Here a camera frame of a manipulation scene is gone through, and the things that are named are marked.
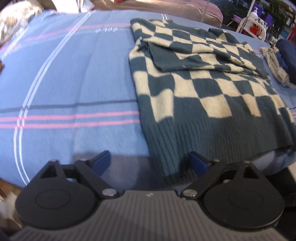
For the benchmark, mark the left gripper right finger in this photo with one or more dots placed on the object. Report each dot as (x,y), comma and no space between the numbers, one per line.
(209,172)

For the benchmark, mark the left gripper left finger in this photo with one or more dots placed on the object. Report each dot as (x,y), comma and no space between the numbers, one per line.
(81,180)

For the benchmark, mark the green cream checkered sweater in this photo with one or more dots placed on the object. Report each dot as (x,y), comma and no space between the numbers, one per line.
(203,91)

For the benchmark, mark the blue striped bed sheet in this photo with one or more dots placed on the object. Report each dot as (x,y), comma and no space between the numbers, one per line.
(67,94)

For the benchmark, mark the cream dotted small garment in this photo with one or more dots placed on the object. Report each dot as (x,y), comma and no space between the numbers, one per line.
(277,68)

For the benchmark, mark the dark blue garment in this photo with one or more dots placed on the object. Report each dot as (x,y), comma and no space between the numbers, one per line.
(287,51)

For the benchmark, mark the brown covered massage bed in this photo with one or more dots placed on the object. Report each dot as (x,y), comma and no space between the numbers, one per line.
(196,10)

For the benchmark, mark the floral beige pillow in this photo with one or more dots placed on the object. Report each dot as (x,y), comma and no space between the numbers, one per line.
(16,16)

